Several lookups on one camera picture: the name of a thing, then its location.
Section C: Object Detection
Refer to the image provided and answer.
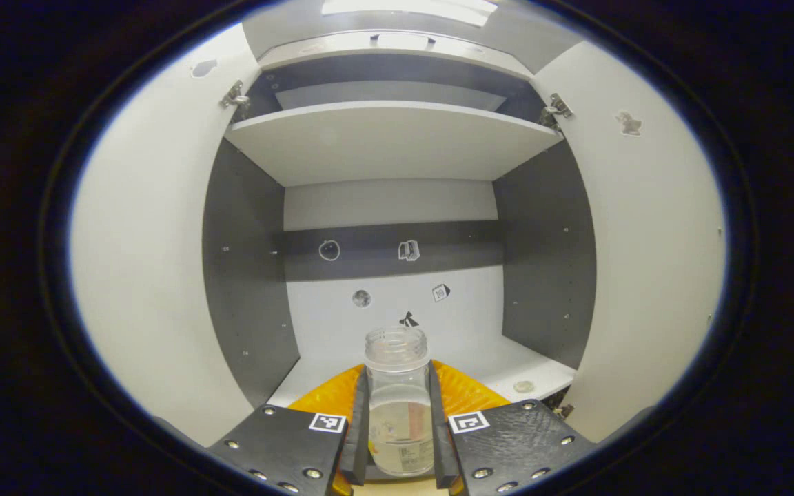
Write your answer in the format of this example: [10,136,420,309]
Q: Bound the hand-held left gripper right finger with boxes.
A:
[428,360,598,496]

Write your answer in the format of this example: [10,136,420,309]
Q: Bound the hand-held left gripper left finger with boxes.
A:
[207,363,370,496]

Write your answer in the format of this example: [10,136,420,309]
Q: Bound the clear glass bottle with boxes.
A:
[364,326,436,477]

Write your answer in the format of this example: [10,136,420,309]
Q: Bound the white cabinet door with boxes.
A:
[70,24,263,448]
[531,40,727,445]

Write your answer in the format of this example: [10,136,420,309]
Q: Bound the white cabinet shelf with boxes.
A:
[223,101,564,188]
[266,334,577,409]

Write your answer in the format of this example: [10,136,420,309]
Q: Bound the white and grey cabinet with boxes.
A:
[202,29,598,414]

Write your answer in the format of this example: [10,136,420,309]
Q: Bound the ceiling light panel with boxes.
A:
[321,0,499,27]

